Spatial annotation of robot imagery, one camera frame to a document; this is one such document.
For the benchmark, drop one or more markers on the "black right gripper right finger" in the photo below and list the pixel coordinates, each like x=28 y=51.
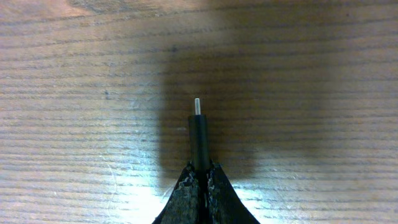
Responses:
x=224 y=205

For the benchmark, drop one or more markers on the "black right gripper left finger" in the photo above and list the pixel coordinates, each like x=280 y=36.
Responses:
x=184 y=203

